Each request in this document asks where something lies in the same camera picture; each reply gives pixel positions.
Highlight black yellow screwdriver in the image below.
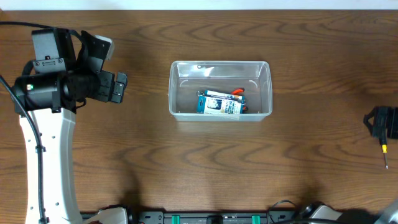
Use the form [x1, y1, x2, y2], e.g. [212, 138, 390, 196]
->
[379, 138, 389, 169]

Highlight clear plastic container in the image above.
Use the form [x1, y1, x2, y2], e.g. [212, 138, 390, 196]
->
[169, 61, 272, 121]

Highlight silver double-ended wrench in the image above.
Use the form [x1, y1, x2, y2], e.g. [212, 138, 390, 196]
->
[197, 90, 245, 102]

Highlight blue white cardboard box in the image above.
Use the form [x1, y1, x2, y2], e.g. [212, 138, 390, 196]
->
[197, 96, 244, 115]

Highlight red handled pliers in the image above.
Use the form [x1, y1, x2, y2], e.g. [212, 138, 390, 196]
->
[231, 88, 248, 112]

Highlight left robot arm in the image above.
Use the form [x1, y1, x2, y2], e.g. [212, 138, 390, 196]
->
[11, 27, 127, 223]

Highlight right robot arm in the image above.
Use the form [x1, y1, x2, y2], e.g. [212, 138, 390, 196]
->
[297, 106, 397, 224]

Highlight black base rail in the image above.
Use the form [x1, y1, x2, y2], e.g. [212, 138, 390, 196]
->
[80, 210, 343, 224]

